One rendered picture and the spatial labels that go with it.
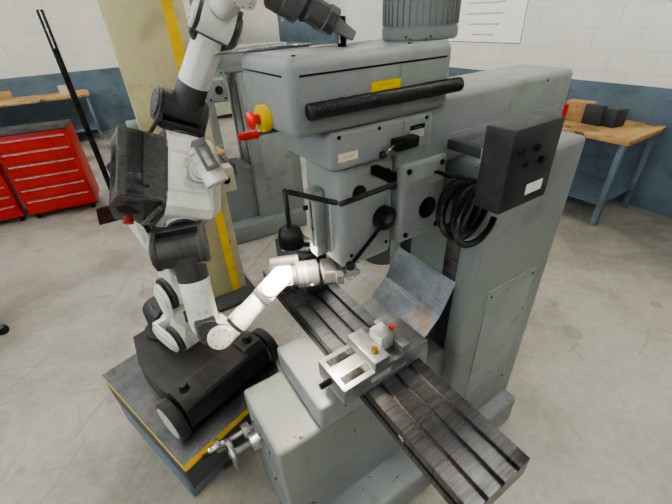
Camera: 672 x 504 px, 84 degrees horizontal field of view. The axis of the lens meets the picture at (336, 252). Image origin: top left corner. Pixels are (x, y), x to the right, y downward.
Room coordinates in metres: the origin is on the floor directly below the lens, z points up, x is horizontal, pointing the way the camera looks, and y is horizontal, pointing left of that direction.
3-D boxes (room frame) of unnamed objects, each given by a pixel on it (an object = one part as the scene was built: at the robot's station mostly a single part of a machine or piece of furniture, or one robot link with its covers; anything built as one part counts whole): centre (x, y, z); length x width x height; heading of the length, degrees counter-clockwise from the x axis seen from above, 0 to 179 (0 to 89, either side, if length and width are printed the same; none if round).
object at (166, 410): (0.99, 0.75, 0.50); 0.20 x 0.05 x 0.20; 50
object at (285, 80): (1.03, -0.06, 1.81); 0.47 x 0.26 x 0.16; 122
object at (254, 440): (0.76, 0.38, 0.64); 0.16 x 0.12 x 0.12; 122
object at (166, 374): (1.35, 0.76, 0.59); 0.64 x 0.52 x 0.33; 50
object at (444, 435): (0.99, -0.06, 0.90); 1.24 x 0.23 x 0.08; 32
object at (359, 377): (0.86, -0.11, 0.99); 0.35 x 0.15 x 0.11; 123
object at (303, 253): (1.38, 0.16, 1.04); 0.22 x 0.12 x 0.20; 39
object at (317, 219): (0.97, 0.05, 1.45); 0.04 x 0.04 x 0.21; 32
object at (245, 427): (0.86, 0.48, 0.52); 0.22 x 0.06 x 0.06; 122
